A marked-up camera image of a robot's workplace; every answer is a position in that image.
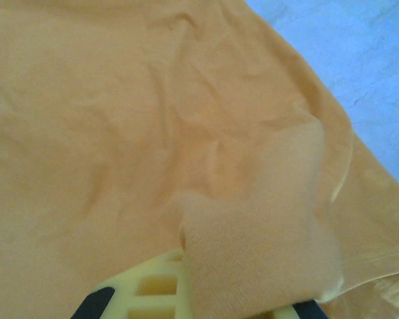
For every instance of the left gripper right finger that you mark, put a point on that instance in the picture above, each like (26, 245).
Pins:
(302, 310)

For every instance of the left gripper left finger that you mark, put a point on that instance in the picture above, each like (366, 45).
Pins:
(146, 292)

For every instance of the yellow t-shirt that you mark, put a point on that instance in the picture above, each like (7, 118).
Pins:
(119, 133)

